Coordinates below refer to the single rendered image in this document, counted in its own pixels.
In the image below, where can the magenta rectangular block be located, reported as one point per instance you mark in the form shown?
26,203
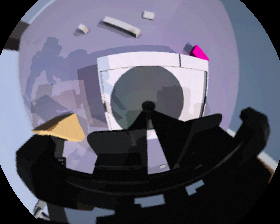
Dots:
196,52

